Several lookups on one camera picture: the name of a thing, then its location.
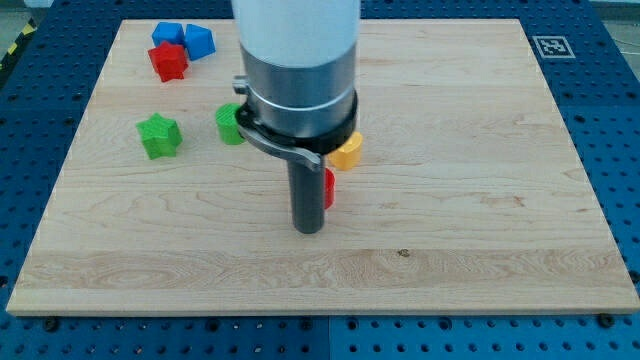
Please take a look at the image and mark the black clamp with metal lever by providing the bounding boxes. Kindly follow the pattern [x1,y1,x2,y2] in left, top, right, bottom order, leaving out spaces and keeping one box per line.
[235,91,358,171]

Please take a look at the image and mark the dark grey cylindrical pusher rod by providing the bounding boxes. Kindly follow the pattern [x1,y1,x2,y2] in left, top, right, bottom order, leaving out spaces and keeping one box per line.
[287,157,325,234]

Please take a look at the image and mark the red circle block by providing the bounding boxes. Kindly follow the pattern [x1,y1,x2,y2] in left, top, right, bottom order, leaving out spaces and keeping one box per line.
[324,168,336,210]

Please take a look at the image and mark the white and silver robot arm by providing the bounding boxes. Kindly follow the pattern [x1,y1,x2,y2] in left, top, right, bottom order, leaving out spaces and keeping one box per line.
[231,0,361,234]

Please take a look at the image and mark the green star block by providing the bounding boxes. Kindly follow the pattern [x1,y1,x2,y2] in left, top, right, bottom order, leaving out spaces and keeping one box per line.
[136,113,183,160]

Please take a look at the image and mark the red star block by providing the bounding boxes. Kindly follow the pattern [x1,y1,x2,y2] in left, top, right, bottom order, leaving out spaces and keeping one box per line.
[148,41,188,82]

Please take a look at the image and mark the yellow cylinder block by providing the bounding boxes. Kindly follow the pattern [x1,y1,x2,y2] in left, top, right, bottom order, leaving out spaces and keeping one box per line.
[328,131,363,171]

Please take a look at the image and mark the green cylinder block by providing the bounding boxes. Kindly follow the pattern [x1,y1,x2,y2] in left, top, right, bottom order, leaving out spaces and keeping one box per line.
[215,103,245,145]

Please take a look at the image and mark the blue block right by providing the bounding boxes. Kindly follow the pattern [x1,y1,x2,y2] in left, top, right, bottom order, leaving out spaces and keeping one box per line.
[184,24,216,61]

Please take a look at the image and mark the light wooden board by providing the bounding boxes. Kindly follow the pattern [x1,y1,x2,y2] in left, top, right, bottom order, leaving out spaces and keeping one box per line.
[7,19,639,317]

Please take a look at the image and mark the blue cube block left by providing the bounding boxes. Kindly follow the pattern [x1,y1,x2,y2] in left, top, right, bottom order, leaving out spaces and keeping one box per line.
[151,21,185,47]

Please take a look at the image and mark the white fiducial marker tag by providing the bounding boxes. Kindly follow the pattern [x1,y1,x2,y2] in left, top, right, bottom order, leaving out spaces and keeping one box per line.
[532,35,575,59]

